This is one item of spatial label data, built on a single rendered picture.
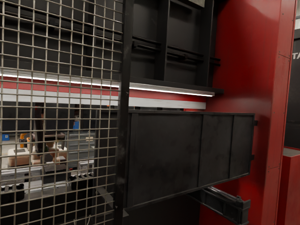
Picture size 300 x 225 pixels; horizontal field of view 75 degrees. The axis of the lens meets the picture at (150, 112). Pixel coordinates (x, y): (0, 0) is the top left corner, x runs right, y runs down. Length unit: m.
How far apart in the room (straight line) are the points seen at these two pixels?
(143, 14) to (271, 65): 0.93
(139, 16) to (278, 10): 0.93
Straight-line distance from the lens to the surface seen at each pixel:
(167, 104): 1.55
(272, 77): 1.59
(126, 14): 0.57
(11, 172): 1.28
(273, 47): 1.63
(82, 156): 4.01
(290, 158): 1.98
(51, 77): 1.01
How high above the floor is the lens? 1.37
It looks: 3 degrees down
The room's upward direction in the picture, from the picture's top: 3 degrees clockwise
